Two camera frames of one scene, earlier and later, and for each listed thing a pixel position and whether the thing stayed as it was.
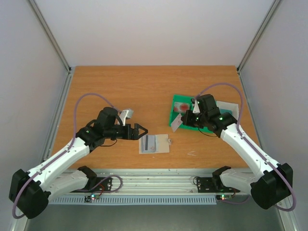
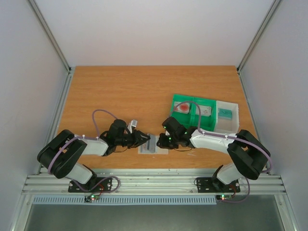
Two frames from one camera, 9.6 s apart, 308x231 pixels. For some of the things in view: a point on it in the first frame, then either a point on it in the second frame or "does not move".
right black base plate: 206,185 does not move
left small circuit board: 88,198 does not move
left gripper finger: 142,134 to 145,141
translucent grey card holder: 154,144 does not move
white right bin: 233,107 does not move
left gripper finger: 137,126 to 141,134
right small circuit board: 223,197 does not move
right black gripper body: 187,117 to 167,141
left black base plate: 103,184 does not move
